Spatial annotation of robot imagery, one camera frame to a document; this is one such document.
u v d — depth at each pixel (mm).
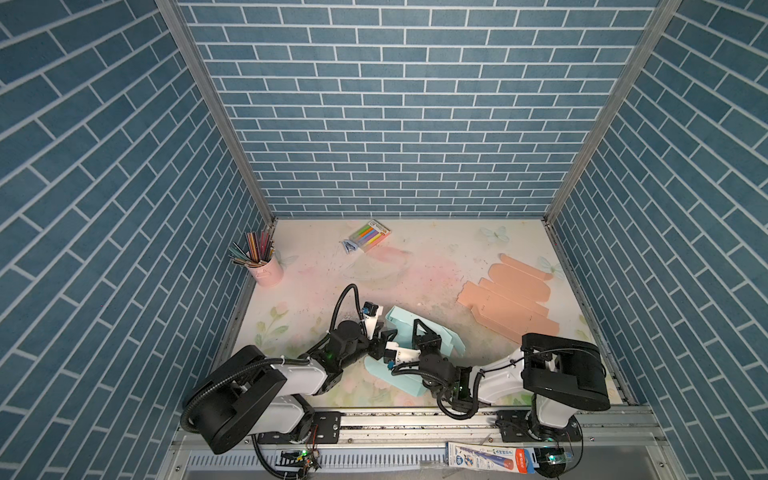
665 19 722
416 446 719
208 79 823
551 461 702
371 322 759
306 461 708
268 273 946
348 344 668
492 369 557
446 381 594
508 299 997
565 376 452
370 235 1153
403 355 731
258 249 963
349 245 1096
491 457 693
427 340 716
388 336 789
